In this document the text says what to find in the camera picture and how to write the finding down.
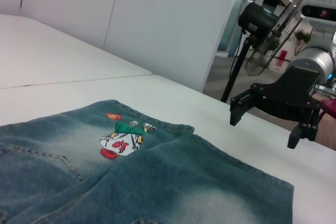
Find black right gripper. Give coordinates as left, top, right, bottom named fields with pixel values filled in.
left=229, top=65, right=323, bottom=149

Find blue denim shorts with embroidery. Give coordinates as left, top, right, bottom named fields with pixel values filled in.
left=0, top=100, right=295, bottom=224

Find silver plug on right arm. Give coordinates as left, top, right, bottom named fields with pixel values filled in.
left=314, top=82, right=336, bottom=97

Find green potted plant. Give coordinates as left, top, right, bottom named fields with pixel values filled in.
left=293, top=29, right=313, bottom=57

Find black standing fan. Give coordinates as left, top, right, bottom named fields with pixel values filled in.
left=220, top=0, right=315, bottom=103

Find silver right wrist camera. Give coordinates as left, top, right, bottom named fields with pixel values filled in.
left=300, top=0, right=336, bottom=22

